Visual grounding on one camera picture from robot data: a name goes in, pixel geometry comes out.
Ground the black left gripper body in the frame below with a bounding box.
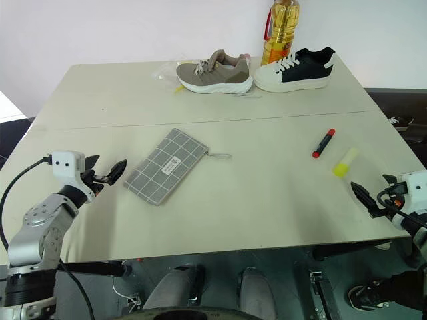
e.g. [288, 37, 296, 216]
[79, 168, 113, 198]

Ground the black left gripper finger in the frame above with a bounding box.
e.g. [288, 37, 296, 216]
[106, 159, 128, 186]
[83, 154, 101, 173]

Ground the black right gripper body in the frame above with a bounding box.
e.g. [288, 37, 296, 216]
[375, 182, 408, 216]

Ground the grey checked pouch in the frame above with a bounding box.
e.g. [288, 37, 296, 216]
[123, 128, 211, 207]

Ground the yellow glue stick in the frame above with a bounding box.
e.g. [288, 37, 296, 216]
[332, 147, 360, 179]

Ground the dark shoe with white laces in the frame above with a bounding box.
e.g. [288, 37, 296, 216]
[386, 115, 416, 129]

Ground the red and black pen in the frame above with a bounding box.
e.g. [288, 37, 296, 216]
[312, 128, 337, 159]

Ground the black low side stand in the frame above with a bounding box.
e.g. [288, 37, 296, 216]
[0, 116, 36, 161]

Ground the dark trouser leg of bystander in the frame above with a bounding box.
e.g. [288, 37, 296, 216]
[383, 269, 427, 311]

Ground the black sneaker of bystander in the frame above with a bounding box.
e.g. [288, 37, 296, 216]
[348, 279, 401, 313]

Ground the clear plastic bag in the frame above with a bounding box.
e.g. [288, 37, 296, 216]
[151, 61, 201, 83]

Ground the gray rounded robot foot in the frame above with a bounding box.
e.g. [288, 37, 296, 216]
[142, 265, 206, 311]
[237, 266, 278, 320]

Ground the taupe sneaker white sole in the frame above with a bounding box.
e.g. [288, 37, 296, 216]
[175, 49, 254, 95]

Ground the black and white sneaker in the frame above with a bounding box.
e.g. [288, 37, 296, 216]
[253, 47, 336, 93]

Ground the yellow cooking oil bottle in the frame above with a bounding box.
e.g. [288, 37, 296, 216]
[260, 0, 301, 67]

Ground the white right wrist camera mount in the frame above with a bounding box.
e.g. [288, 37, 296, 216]
[390, 170, 427, 231]

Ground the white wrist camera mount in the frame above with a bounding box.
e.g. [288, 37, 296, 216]
[46, 151, 96, 204]
[390, 170, 427, 231]

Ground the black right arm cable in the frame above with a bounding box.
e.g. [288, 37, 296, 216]
[376, 189, 427, 231]

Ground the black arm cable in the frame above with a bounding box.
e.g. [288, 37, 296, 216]
[0, 155, 54, 251]
[376, 189, 427, 231]

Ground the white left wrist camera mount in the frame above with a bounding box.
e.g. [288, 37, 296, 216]
[46, 151, 96, 204]

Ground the black table frame bar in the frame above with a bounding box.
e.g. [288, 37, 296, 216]
[62, 259, 131, 278]
[312, 238, 395, 261]

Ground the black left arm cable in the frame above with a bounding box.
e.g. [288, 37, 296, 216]
[0, 155, 54, 251]

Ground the black metal floor bracket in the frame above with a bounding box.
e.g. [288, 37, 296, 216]
[308, 270, 345, 320]

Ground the white floor cable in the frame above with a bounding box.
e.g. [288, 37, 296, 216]
[111, 275, 141, 307]

